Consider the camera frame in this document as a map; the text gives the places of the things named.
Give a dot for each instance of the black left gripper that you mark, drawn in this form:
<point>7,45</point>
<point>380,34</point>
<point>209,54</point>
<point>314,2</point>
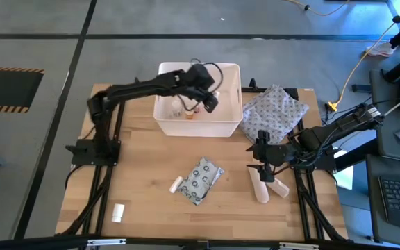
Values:
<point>200,75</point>

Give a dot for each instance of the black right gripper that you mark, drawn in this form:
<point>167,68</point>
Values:
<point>278,152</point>

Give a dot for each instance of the orange pill bottle white cap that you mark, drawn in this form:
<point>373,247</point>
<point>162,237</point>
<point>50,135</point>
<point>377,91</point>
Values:
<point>189,114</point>

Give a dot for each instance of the pale gauze roll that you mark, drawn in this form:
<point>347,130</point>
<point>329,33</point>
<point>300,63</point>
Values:
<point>280,188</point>

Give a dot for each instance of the white labelled pill bottle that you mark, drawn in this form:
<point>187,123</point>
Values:
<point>176,108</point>

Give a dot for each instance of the large beige bandage roll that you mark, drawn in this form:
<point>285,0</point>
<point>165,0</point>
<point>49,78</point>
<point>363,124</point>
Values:
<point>260,191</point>

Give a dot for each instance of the grey patterned medical pouch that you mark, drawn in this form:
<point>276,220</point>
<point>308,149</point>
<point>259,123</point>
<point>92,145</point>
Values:
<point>200,180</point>

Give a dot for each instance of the small white gauze roll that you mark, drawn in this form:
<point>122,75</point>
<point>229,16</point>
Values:
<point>176,184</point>

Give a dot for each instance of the plain white bottle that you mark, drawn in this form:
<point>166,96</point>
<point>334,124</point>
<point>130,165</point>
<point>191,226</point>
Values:
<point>118,212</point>

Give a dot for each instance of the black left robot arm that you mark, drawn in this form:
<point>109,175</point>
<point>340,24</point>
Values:
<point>134,90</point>

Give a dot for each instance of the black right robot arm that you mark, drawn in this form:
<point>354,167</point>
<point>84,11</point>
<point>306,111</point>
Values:
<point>339,128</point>

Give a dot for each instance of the white plastic basket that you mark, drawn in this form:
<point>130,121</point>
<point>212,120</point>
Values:
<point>203,126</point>

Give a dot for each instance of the grey patterned folded cloth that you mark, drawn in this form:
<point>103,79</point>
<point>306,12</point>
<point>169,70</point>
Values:
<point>276,107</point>

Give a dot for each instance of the black power adapter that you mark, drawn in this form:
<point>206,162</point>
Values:
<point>360,88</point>

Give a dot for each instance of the dark grey desk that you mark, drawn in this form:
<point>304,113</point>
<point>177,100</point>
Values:
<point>391,139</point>
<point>377,208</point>

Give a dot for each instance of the white pink shoe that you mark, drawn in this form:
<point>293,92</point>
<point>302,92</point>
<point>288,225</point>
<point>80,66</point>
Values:
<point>380,50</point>

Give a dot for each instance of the black hazard-striped floor mat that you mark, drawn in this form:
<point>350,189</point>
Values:
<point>5,88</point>

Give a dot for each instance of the black aluminium table frame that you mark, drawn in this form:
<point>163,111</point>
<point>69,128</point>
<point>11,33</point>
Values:
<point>80,159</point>

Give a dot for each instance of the black horizontal frame beam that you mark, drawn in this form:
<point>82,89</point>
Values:
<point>30,243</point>

